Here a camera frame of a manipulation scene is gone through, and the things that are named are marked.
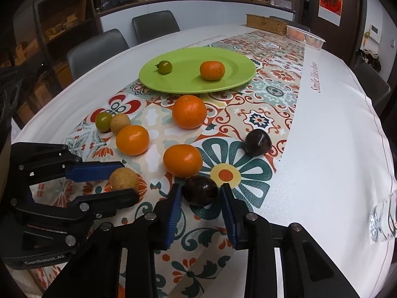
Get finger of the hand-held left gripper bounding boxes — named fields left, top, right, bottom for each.
left=11, top=142, right=125, bottom=186
left=11, top=188, right=140, bottom=224

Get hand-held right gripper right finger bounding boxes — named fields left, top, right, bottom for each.
left=220, top=183, right=360, bottom=298

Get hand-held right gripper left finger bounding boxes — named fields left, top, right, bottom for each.
left=42, top=183, right=183, bottom=298

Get tan round fruit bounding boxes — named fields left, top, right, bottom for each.
left=111, top=113, right=131, bottom=135
left=109, top=167, right=140, bottom=193

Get dark purple plum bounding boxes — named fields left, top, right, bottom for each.
left=244, top=129, right=273, bottom=157
left=181, top=176, right=218, bottom=207

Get glossy mandarin orange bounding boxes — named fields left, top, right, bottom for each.
left=116, top=125, right=150, bottom=156

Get green tomato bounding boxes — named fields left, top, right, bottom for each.
left=95, top=112, right=114, bottom=132
left=156, top=60, right=172, bottom=75

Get large orange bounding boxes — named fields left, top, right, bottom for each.
left=172, top=95, right=207, bottom=130

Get green plate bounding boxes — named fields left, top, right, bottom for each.
left=138, top=47, right=257, bottom=94

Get white patterned tablecloth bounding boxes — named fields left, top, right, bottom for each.
left=0, top=23, right=397, bottom=298

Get grey chair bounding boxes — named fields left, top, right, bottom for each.
left=268, top=15, right=300, bottom=24
left=66, top=29, right=130, bottom=80
left=132, top=10, right=181, bottom=44
left=354, top=62, right=392, bottom=117

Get wooden shelf cabinet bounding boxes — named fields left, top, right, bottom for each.
left=33, top=0, right=103, bottom=86

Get clear glass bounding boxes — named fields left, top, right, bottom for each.
left=368, top=189, right=397, bottom=243

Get small mandarin orange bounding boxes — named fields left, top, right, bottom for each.
left=200, top=61, right=225, bottom=81

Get white kitchen counter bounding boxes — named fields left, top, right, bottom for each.
left=99, top=0, right=296, bottom=48

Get white plastic basket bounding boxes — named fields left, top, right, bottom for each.
left=286, top=25, right=326, bottom=49

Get wicker box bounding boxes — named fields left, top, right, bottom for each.
left=246, top=14, right=291, bottom=36

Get pile of bags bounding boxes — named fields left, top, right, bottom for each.
left=360, top=48, right=382, bottom=73

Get dark wooden door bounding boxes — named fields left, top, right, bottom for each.
left=299, top=0, right=364, bottom=67

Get red wall poster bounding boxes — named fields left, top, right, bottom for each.
left=318, top=0, right=343, bottom=26

